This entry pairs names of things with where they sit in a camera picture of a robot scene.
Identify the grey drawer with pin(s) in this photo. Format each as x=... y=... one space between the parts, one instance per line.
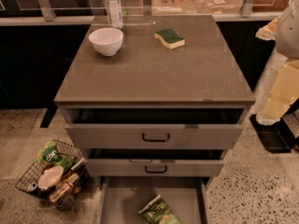
x=155 y=162
x=122 y=199
x=154 y=128

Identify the soda can in basket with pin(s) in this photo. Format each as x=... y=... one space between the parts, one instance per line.
x=32 y=188

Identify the green jalapeno chip bag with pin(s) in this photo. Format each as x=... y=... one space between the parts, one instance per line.
x=157 y=211

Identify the top grey drawer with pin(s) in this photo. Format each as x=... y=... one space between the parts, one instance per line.
x=154 y=128

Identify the green yellow sponge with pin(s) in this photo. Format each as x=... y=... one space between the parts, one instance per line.
x=169 y=38

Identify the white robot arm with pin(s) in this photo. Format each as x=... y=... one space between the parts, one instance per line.
x=284 y=30

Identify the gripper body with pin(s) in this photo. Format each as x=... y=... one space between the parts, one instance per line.
x=289 y=34

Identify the grey drawer cabinet with counter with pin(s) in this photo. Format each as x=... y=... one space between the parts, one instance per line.
x=201 y=74

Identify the white plate in basket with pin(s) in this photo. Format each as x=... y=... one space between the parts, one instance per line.
x=50 y=178

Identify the cardboard box left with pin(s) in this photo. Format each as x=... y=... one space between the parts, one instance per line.
x=173 y=7

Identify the black wire basket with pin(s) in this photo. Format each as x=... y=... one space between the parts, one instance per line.
x=36 y=170

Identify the clear plastic water bottle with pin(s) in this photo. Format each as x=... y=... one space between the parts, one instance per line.
x=114 y=15

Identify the white ceramic bowl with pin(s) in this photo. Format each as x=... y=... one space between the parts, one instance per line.
x=106 y=41

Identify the green snack bag in basket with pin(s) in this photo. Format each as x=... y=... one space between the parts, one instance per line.
x=49 y=154

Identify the brown snack package in basket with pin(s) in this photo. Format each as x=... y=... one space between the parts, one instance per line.
x=63 y=188

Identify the middle grey drawer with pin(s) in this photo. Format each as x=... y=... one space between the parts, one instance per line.
x=155 y=162

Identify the bottom grey drawer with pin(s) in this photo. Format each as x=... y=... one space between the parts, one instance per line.
x=122 y=199

